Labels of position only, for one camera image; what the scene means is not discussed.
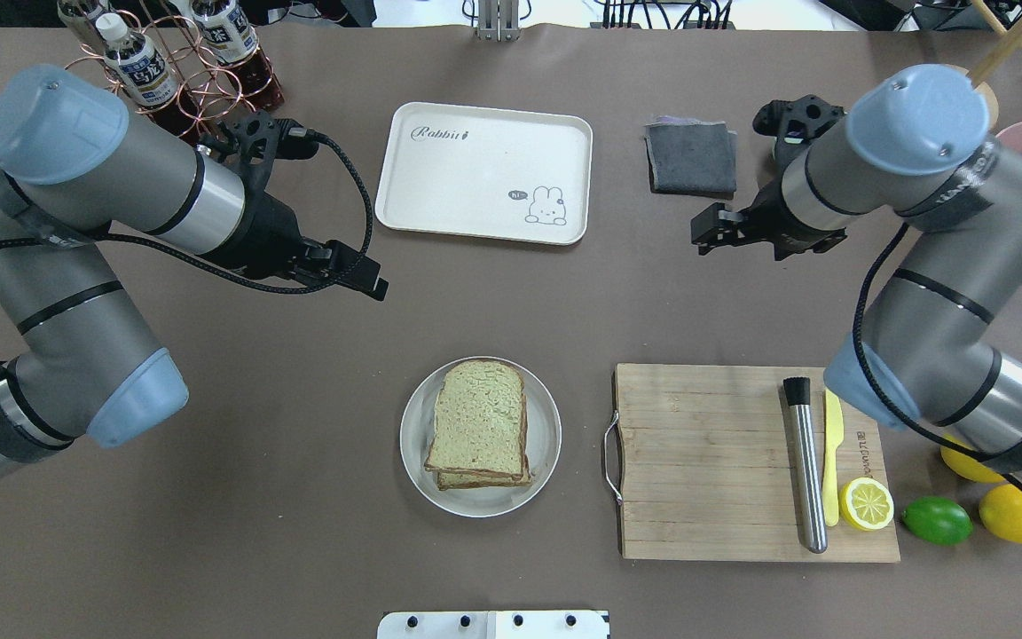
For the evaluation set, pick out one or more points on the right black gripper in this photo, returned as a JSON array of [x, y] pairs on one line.
[[773, 224]]

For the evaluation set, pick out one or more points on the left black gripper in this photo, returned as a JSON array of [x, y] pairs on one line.
[[268, 232]]

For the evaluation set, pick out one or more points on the white round plate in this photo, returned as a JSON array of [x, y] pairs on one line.
[[543, 445]]

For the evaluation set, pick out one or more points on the bread slice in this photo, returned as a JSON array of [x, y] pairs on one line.
[[479, 392]]

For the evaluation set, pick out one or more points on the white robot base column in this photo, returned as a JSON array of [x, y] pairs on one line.
[[560, 623]]

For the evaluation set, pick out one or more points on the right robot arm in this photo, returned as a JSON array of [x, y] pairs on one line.
[[918, 143]]

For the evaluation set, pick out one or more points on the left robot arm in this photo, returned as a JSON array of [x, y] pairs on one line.
[[74, 159]]

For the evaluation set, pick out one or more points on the cream rabbit tray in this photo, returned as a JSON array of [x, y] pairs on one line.
[[486, 172]]

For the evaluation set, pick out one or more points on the grey folded cloth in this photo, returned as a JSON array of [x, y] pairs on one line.
[[692, 157]]

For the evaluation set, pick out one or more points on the yellow plastic knife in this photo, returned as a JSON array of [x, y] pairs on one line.
[[834, 433]]

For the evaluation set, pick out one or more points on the tea bottle two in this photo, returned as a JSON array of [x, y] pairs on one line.
[[232, 39]]

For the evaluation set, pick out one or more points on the lemon half slice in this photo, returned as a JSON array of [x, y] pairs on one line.
[[866, 504]]

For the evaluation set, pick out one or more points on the yellow lemon far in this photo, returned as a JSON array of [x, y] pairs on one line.
[[965, 467]]

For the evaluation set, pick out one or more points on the yellow lemon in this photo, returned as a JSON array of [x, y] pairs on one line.
[[1000, 511], [965, 467]]

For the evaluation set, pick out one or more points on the green lime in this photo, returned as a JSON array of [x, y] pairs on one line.
[[937, 520]]

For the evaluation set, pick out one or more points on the tea bottle three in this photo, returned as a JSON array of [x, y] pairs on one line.
[[80, 17]]

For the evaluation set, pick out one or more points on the wooden mug tree stand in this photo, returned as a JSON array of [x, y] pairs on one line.
[[1008, 40]]

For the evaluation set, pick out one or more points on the yellow lemon near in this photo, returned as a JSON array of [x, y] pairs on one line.
[[1000, 511]]

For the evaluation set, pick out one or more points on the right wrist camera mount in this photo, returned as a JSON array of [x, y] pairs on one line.
[[800, 121]]

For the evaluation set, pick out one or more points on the copper wire bottle rack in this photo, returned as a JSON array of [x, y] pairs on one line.
[[184, 64]]

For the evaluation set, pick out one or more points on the aluminium frame post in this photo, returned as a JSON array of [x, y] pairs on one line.
[[497, 20]]

